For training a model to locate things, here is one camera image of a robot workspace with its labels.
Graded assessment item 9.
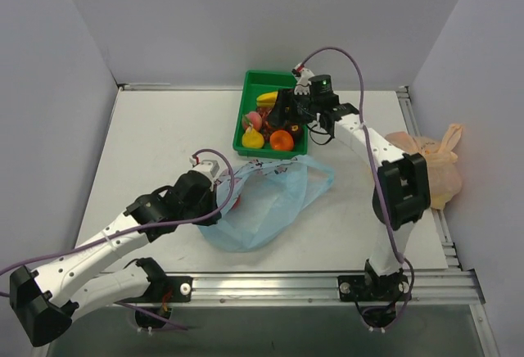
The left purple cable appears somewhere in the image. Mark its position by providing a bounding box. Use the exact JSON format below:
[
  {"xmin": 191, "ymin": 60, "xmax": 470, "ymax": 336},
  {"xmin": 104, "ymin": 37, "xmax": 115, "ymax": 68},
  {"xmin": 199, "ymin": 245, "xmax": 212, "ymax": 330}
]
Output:
[{"xmin": 0, "ymin": 148, "xmax": 236, "ymax": 329}]

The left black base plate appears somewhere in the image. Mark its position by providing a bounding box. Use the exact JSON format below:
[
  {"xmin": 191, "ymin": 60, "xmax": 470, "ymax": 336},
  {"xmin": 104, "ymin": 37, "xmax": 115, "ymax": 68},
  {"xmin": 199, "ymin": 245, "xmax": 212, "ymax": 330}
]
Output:
[{"xmin": 133, "ymin": 276, "xmax": 193, "ymax": 304}]

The orange fruit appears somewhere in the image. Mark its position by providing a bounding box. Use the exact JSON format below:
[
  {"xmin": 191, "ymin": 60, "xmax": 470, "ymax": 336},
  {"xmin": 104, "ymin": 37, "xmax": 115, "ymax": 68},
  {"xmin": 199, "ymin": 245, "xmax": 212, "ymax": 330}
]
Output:
[{"xmin": 269, "ymin": 130, "xmax": 295, "ymax": 151}]

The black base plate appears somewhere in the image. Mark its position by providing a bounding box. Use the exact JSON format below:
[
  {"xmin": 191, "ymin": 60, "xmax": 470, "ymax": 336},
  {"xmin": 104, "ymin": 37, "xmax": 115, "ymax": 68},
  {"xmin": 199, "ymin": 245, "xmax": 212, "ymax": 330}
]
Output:
[
  {"xmin": 133, "ymin": 276, "xmax": 193, "ymax": 304},
  {"xmin": 337, "ymin": 275, "xmax": 386, "ymax": 303}
]

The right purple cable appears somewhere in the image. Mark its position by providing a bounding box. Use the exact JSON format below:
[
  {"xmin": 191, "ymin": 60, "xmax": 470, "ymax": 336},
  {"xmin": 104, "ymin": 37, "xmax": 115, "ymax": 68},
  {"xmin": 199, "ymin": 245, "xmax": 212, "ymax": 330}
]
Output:
[{"xmin": 294, "ymin": 47, "xmax": 415, "ymax": 329}]

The red grape bunch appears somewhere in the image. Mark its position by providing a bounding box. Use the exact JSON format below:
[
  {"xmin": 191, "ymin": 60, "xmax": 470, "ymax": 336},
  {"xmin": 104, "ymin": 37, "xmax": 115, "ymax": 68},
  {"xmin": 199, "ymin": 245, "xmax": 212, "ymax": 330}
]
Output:
[{"xmin": 255, "ymin": 106, "xmax": 273, "ymax": 142}]

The yellow pear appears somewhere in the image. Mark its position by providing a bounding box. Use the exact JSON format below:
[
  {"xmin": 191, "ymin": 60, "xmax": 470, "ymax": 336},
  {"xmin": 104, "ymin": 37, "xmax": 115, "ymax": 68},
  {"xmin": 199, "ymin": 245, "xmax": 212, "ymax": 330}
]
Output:
[{"xmin": 242, "ymin": 126, "xmax": 265, "ymax": 149}]

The green plastic tray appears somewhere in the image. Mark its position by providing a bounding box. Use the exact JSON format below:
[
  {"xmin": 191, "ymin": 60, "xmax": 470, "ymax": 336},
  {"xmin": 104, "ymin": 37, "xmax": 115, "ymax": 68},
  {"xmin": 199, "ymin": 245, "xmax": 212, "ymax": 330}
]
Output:
[{"xmin": 233, "ymin": 70, "xmax": 309, "ymax": 159}]

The dark mangosteen fruit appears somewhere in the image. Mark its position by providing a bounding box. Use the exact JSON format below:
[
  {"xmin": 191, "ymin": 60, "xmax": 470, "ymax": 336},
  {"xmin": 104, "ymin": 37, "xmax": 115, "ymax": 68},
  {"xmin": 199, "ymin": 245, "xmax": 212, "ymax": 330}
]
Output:
[{"xmin": 286, "ymin": 124, "xmax": 304, "ymax": 142}]

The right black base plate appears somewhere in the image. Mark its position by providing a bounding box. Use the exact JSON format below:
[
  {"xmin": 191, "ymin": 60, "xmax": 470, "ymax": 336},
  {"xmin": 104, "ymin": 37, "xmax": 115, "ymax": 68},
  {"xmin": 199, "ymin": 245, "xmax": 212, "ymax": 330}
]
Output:
[{"xmin": 337, "ymin": 275, "xmax": 386, "ymax": 303}]

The purple cable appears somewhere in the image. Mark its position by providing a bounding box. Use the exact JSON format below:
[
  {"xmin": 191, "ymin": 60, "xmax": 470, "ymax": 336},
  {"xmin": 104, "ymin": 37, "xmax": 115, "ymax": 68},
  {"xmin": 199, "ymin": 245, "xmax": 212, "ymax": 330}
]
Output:
[
  {"xmin": 0, "ymin": 148, "xmax": 236, "ymax": 329},
  {"xmin": 294, "ymin": 47, "xmax": 415, "ymax": 329}
]

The yellow banana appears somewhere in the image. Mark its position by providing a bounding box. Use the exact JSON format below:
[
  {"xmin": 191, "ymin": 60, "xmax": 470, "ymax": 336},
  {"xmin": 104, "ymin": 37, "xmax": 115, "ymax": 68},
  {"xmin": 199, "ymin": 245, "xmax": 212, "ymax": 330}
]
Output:
[{"xmin": 256, "ymin": 91, "xmax": 278, "ymax": 108}]

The blue printed plastic bag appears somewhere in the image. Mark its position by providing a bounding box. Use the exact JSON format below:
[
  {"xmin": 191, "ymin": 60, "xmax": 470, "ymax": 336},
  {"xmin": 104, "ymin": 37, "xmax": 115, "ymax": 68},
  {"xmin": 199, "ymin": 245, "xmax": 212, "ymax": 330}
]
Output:
[{"xmin": 199, "ymin": 156, "xmax": 335, "ymax": 253}]

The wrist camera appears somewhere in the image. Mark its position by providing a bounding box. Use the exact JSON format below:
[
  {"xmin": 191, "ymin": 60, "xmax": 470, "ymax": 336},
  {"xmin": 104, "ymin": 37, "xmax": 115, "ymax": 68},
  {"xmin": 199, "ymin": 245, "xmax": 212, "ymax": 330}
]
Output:
[
  {"xmin": 291, "ymin": 65, "xmax": 314, "ymax": 96},
  {"xmin": 192, "ymin": 160, "xmax": 219, "ymax": 181}
]

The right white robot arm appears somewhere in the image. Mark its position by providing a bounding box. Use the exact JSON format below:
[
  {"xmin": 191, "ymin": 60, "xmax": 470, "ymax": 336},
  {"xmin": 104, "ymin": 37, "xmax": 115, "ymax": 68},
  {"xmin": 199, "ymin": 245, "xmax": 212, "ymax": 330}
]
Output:
[{"xmin": 268, "ymin": 75, "xmax": 431, "ymax": 299}]

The peach fruit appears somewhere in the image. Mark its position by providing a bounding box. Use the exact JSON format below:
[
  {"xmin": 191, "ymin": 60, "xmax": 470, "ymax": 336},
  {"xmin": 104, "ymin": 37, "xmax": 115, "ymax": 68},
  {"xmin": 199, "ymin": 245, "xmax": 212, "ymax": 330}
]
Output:
[{"xmin": 242, "ymin": 111, "xmax": 263, "ymax": 131}]

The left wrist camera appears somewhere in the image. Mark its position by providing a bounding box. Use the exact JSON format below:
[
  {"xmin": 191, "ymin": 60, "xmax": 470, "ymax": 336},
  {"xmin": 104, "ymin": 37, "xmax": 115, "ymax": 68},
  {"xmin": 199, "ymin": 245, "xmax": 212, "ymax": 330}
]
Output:
[{"xmin": 192, "ymin": 160, "xmax": 219, "ymax": 181}]

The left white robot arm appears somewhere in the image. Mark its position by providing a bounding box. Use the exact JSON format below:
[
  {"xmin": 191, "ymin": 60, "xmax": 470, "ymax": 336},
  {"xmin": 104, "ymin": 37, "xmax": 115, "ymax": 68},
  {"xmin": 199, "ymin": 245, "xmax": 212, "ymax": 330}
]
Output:
[{"xmin": 9, "ymin": 161, "xmax": 220, "ymax": 347}]

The red apple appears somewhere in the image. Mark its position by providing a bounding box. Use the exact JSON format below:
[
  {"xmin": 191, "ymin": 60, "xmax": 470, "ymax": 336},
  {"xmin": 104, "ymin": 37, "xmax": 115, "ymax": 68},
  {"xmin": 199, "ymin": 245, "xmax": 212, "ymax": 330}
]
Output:
[{"xmin": 231, "ymin": 195, "xmax": 241, "ymax": 210}]

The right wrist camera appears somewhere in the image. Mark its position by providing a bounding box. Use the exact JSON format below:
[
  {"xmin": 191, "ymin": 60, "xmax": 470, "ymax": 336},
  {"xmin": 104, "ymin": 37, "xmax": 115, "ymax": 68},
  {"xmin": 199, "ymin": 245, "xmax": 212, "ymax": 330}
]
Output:
[{"xmin": 291, "ymin": 65, "xmax": 314, "ymax": 96}]

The orange plastic bag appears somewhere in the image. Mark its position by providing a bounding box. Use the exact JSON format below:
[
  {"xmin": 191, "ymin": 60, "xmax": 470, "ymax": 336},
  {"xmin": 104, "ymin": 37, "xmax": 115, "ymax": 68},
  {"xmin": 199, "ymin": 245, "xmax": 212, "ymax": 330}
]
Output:
[{"xmin": 386, "ymin": 124, "xmax": 463, "ymax": 210}]

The aluminium front rail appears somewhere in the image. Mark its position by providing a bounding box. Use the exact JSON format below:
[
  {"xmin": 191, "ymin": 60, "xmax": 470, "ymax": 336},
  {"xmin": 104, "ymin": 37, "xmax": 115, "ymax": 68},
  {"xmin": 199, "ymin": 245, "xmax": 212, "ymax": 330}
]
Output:
[{"xmin": 44, "ymin": 270, "xmax": 486, "ymax": 307}]

